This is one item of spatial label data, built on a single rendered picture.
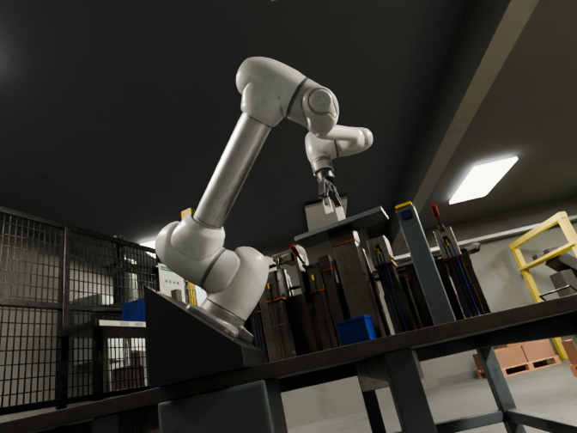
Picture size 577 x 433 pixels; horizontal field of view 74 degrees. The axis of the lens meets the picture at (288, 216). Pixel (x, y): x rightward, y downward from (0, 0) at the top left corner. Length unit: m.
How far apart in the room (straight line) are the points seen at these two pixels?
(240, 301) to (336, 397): 5.14
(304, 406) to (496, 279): 4.47
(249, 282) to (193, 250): 0.20
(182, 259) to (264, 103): 0.55
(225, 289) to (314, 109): 0.61
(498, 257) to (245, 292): 7.67
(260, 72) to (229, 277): 0.63
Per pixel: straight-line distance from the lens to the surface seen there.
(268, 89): 1.15
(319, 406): 6.32
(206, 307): 1.26
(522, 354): 7.46
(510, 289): 8.56
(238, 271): 1.25
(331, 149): 1.68
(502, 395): 2.80
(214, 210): 1.23
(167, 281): 2.52
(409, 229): 1.47
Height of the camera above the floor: 0.65
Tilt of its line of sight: 23 degrees up
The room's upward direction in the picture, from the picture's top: 13 degrees counter-clockwise
